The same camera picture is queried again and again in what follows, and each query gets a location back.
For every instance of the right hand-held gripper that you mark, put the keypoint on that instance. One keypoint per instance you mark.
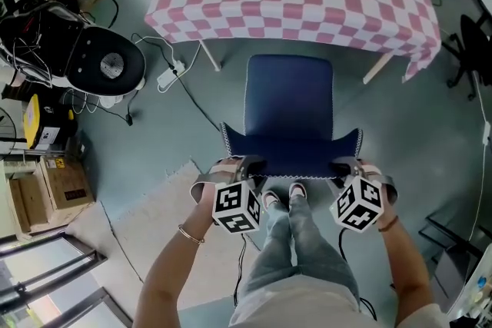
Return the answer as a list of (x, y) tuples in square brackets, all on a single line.
[(357, 203)]

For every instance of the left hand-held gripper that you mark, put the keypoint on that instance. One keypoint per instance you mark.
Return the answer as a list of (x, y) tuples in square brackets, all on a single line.
[(234, 203)]

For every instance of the blue seat grey chair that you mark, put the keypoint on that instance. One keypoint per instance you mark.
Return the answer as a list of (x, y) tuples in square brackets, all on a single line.
[(288, 96)]

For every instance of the person's right forearm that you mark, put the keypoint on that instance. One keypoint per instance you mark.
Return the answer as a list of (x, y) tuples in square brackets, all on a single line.
[(407, 272)]

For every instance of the person's left forearm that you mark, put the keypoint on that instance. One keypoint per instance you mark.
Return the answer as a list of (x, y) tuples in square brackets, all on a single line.
[(165, 280)]

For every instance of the pink checkered tablecloth table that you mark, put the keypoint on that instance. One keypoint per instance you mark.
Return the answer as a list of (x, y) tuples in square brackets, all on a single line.
[(213, 57)]

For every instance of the black office chair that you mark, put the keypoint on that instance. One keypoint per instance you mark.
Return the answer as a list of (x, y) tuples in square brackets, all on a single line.
[(474, 46)]

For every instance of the person's right hand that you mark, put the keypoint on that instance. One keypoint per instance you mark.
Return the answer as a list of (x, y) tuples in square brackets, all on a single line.
[(389, 207)]

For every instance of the person's left hand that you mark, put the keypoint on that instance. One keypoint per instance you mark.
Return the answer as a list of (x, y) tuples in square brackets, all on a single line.
[(201, 203)]

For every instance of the person's left shoe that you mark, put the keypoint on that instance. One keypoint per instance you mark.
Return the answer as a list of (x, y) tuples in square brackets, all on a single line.
[(270, 199)]

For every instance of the person's shoe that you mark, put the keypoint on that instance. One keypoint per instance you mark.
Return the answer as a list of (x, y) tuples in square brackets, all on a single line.
[(270, 199), (298, 191)]

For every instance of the person's right shoe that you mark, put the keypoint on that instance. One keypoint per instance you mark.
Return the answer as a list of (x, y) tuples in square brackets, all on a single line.
[(298, 191)]

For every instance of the person's grey jeans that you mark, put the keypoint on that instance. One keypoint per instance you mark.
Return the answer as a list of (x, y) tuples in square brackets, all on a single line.
[(303, 253)]

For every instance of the beige rug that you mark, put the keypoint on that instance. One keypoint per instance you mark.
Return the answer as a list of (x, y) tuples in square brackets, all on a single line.
[(161, 226)]

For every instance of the person's grey shirt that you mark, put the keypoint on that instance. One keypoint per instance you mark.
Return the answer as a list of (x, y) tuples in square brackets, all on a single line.
[(307, 303)]

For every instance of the white power strip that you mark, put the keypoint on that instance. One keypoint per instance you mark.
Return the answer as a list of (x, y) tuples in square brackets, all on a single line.
[(486, 134), (169, 77)]

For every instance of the brown cardboard box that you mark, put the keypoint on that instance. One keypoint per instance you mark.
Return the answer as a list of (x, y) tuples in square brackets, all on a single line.
[(28, 203), (67, 180)]

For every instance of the black toolbox with yellow lid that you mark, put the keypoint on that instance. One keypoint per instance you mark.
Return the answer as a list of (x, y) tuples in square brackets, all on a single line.
[(50, 123)]

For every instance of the black framed glass window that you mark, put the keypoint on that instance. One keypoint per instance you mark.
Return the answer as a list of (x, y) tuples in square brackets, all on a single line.
[(50, 272)]

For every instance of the black metal frame stand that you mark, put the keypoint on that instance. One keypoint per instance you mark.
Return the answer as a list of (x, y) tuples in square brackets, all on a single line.
[(449, 242)]

